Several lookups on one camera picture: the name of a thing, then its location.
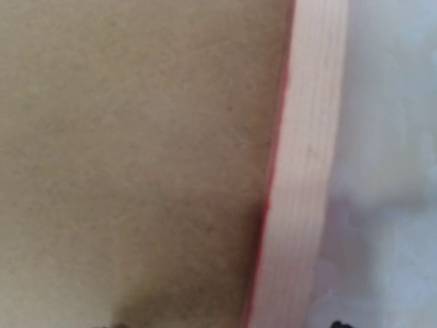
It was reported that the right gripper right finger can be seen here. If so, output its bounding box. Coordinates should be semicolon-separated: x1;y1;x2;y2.
330;320;355;328

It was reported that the brown backing board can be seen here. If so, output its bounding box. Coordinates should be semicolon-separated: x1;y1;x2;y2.
1;1;289;327

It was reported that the wooden red photo frame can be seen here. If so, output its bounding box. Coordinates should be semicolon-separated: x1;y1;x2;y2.
242;1;349;327

